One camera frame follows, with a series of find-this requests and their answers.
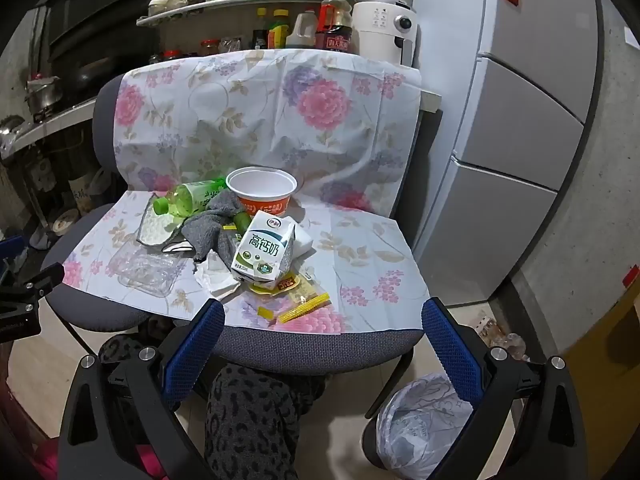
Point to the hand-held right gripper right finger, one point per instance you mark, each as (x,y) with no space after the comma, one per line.
(450,350)

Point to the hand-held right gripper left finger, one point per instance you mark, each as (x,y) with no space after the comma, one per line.
(200,345)

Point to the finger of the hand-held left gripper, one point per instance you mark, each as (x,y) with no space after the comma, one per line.
(35,282)

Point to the white tissue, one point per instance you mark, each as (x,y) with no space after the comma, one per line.
(215,280)

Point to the small yellow wrapper piece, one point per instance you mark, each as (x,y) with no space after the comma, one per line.
(266,312)

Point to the clear plastic tray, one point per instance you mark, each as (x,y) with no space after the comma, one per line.
(145,270)

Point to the orange and yellow snack packet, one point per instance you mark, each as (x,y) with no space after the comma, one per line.
(286,285)

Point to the yellow striped wrapper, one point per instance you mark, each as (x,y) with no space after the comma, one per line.
(305,307)

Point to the white and green milk carton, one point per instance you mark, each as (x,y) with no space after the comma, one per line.
(260,250)

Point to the grey knitted cloth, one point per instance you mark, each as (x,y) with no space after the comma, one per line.
(210,230)

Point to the black trash bin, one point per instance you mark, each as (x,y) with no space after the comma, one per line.
(370,442)

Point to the white patterned pouch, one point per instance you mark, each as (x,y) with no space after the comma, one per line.
(155,230)

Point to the small green tube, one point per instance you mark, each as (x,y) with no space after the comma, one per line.
(241,219)

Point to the green plastic bottle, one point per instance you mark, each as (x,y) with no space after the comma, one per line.
(190,197)

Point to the clear plastic floor clutter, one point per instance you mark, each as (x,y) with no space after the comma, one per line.
(500,335)

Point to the white bin liner bag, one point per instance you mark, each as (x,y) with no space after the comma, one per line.
(415,420)

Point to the person's right leg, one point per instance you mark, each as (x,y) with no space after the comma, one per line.
(250,425)

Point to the grey office chair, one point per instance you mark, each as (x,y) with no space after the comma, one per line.
(310,350)

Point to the white plastic bag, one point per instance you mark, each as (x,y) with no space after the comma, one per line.
(95,187)

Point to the pink garment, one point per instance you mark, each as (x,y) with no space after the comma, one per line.
(145,460)

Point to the yellow cabinet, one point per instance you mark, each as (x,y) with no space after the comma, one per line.
(610,360)

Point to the orange and white paper bowl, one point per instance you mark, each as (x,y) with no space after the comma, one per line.
(260,185)

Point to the steel cooking pot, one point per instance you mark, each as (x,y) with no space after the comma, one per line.
(44,95)

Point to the black wok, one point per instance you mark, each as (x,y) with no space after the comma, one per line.
(92,75)

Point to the grey refrigerator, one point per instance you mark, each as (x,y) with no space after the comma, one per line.
(525,110)

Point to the floral printed cloth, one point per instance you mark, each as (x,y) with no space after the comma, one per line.
(300,110)

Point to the red-lid jar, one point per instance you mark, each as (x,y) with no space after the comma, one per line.
(172,55)
(210,47)

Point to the black range hood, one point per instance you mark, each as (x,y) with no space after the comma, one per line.
(100,5)

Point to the clear jar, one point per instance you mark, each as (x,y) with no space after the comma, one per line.
(230,45)

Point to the dark bottle with yellow cap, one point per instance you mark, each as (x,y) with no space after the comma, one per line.
(260,32)

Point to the green-label bottle with yellow cap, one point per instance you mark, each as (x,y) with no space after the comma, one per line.
(279,32)

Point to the white plastic jug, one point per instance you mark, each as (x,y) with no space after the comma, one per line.
(301,32)

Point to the white kitchen appliance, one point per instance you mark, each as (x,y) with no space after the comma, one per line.
(375,25)

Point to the white two-tier corner shelf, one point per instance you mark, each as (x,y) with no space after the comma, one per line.
(225,7)

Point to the large dark oil bottle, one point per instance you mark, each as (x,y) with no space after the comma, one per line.
(334,22)

